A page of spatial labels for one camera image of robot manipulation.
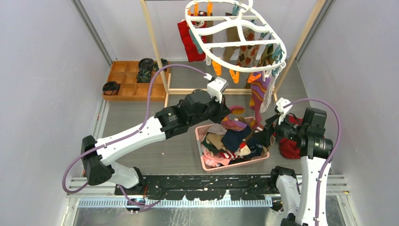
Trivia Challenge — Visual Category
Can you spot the green striped hanging sock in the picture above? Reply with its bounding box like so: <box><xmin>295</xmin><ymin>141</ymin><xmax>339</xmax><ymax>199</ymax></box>
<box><xmin>257</xmin><ymin>44</ymin><xmax>274</xmax><ymax>67</ymax></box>

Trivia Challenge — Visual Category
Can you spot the pink plastic basket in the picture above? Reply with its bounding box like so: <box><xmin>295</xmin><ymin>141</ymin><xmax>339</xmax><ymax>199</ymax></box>
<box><xmin>195</xmin><ymin>116</ymin><xmax>270</xmax><ymax>172</ymax></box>

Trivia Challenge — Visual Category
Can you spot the rolled dark sock left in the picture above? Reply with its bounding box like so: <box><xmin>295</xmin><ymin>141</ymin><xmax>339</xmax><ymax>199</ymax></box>
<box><xmin>102</xmin><ymin>81</ymin><xmax>120</xmax><ymax>96</ymax></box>

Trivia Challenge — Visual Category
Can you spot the wooden clothes rack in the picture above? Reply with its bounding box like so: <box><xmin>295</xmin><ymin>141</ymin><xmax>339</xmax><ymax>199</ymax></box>
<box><xmin>139</xmin><ymin>0</ymin><xmax>328</xmax><ymax>115</ymax></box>

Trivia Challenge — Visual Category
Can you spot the red hanging sock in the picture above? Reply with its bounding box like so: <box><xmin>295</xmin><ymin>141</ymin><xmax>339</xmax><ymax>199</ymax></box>
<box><xmin>177</xmin><ymin>20</ymin><xmax>206</xmax><ymax>62</ymax></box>

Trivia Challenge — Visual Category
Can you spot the maroon orange heel sock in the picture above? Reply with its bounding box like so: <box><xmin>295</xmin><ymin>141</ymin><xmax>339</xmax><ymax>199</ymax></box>
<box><xmin>220</xmin><ymin>105</ymin><xmax>248</xmax><ymax>131</ymax></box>

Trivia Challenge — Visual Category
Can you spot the white plastic clip hanger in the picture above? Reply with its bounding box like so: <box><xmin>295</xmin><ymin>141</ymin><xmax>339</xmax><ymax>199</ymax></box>
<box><xmin>184</xmin><ymin>0</ymin><xmax>287</xmax><ymax>84</ymax></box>

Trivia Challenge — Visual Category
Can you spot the grey beige sock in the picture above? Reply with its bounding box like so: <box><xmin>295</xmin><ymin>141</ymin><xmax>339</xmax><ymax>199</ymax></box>
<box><xmin>207</xmin><ymin>123</ymin><xmax>227</xmax><ymax>135</ymax></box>

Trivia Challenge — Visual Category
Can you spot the rolled dark sock centre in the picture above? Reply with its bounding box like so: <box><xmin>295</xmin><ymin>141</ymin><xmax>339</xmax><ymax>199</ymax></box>
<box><xmin>136</xmin><ymin>69</ymin><xmax>152</xmax><ymax>83</ymax></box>

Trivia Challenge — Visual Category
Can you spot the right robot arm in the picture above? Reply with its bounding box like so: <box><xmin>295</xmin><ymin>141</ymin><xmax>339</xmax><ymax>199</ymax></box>
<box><xmin>255</xmin><ymin>107</ymin><xmax>334</xmax><ymax>226</ymax></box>

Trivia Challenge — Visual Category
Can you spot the red cloth on table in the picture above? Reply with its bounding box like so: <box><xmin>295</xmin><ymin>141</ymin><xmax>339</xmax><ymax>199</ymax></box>
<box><xmin>278</xmin><ymin>113</ymin><xmax>303</xmax><ymax>159</ymax></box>

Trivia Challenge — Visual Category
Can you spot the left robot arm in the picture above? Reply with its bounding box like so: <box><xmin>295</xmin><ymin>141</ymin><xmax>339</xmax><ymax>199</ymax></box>
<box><xmin>81</xmin><ymin>89</ymin><xmax>231</xmax><ymax>195</ymax></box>

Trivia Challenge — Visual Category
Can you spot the rolled dark green sock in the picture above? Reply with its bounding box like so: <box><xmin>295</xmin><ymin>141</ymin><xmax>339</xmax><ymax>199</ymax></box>
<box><xmin>153</xmin><ymin>58</ymin><xmax>169</xmax><ymax>73</ymax></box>

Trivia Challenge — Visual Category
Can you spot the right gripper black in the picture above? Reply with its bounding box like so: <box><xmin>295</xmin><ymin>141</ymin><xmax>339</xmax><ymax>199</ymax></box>
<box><xmin>252</xmin><ymin>110</ymin><xmax>306</xmax><ymax>147</ymax></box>

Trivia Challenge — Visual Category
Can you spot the maroon purple orange striped sock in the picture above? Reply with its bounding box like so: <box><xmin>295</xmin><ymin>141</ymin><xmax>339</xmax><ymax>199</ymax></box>
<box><xmin>247</xmin><ymin>72</ymin><xmax>271</xmax><ymax>125</ymax></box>

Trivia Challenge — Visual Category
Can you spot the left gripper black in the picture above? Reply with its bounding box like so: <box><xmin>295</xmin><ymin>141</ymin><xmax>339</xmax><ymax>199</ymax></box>
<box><xmin>189</xmin><ymin>93</ymin><xmax>231</xmax><ymax>128</ymax></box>

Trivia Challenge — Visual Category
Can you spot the orange wooden compartment tray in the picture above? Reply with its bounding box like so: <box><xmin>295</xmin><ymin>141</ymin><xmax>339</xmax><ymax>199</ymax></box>
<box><xmin>103</xmin><ymin>61</ymin><xmax>171</xmax><ymax>102</ymax></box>

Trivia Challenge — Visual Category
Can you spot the argyle hanging sock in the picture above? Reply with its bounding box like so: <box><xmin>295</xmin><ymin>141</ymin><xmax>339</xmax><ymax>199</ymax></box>
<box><xmin>236</xmin><ymin>28</ymin><xmax>260</xmax><ymax>68</ymax></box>

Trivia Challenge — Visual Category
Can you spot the white hanging sock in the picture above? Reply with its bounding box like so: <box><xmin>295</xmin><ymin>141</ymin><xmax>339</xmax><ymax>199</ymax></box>
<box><xmin>260</xmin><ymin>75</ymin><xmax>276</xmax><ymax>113</ymax></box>

